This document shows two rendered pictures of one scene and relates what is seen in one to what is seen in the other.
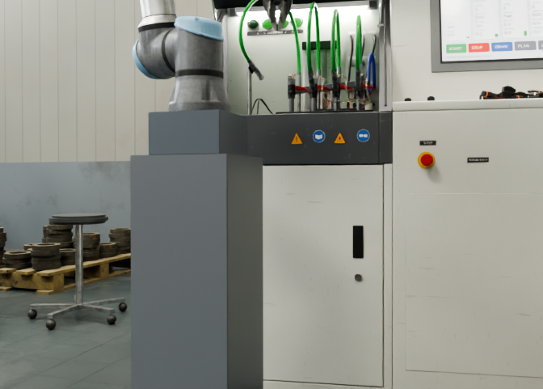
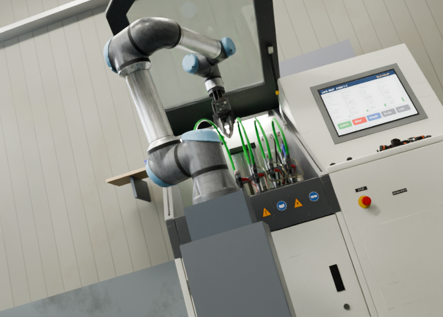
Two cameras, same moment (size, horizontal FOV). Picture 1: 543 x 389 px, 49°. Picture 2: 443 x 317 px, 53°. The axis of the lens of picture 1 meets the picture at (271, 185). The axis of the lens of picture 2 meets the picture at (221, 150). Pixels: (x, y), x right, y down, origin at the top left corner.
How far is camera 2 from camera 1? 0.41 m
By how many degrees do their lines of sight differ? 19
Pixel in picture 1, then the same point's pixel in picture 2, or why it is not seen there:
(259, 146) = not seen: hidden behind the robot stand
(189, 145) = (225, 225)
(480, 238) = (423, 247)
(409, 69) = (318, 146)
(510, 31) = (374, 105)
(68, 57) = (10, 219)
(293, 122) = (260, 200)
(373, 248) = (350, 279)
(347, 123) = (298, 190)
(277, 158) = not seen: hidden behind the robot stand
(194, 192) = (243, 259)
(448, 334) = not seen: outside the picture
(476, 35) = (354, 113)
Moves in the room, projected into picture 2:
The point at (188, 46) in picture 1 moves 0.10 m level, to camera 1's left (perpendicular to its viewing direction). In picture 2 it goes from (200, 151) to (167, 159)
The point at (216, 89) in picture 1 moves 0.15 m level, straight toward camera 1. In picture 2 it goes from (229, 178) to (242, 164)
